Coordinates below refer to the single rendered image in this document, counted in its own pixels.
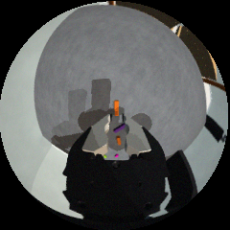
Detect purple rod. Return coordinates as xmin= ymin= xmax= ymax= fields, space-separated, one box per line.
xmin=114 ymin=123 xmax=125 ymax=133

